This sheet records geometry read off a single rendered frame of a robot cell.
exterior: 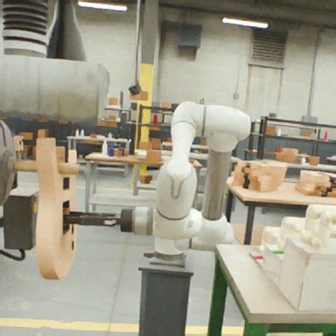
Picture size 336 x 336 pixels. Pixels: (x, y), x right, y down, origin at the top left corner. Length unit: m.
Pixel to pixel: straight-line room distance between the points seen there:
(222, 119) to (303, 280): 0.75
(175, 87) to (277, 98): 3.42
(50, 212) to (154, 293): 0.99
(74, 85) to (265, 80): 11.88
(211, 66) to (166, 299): 10.87
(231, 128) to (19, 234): 0.90
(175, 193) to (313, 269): 0.42
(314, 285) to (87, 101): 0.76
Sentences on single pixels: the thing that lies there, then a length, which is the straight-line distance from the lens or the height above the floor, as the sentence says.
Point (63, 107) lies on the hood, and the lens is 0.93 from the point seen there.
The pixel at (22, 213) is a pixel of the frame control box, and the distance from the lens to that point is 1.36.
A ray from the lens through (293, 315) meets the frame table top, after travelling 1.05.
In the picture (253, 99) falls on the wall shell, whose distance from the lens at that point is 12.52.
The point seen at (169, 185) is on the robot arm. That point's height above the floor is 1.24.
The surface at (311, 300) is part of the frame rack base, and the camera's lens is 1.07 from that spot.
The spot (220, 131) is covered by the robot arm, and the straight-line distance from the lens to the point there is 1.51.
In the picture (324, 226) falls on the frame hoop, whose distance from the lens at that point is 1.01.
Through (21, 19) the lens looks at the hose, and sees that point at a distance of 1.01.
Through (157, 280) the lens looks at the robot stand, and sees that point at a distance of 1.85.
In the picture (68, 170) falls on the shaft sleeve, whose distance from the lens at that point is 1.07.
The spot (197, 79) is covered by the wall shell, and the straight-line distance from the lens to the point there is 12.22.
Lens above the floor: 1.40
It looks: 12 degrees down
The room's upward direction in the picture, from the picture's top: 5 degrees clockwise
